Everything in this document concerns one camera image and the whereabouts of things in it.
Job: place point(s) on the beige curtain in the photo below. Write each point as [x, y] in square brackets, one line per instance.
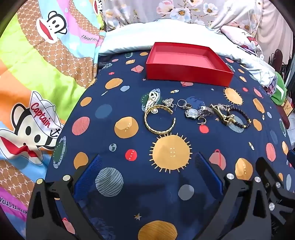
[274, 23]

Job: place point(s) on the navy planet print bedsheet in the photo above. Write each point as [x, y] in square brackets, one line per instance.
[138, 150]

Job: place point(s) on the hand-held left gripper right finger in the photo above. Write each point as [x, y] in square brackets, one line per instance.
[207, 173]

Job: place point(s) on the dark metal chair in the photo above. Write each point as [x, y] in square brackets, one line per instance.
[276, 60]

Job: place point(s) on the grey floral bedding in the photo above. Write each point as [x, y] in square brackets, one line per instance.
[138, 11]

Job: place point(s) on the brown cardboard box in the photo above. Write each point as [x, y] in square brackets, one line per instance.
[287, 107]

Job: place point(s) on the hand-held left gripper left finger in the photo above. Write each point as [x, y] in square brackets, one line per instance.
[88, 175]

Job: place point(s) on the silver pendant earring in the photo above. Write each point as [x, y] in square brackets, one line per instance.
[224, 106]

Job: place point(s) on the pink cartoon pillow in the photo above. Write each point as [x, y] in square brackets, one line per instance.
[235, 34]

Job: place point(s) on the green cloth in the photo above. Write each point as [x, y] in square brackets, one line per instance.
[280, 92]

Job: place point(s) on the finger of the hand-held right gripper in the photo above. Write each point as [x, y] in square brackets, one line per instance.
[291, 155]
[268, 175]

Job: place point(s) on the white pillow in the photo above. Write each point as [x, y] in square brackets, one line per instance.
[129, 37]

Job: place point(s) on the red shallow box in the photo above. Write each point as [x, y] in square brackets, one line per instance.
[184, 73]

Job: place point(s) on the colourful cartoon monkey quilt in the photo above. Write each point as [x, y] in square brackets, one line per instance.
[46, 69]

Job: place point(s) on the silver wristwatch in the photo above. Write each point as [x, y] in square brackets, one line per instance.
[192, 113]

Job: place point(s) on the gold braided bangle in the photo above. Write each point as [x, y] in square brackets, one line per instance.
[161, 108]

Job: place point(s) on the gold hoop earring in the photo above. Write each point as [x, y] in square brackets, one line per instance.
[202, 120]

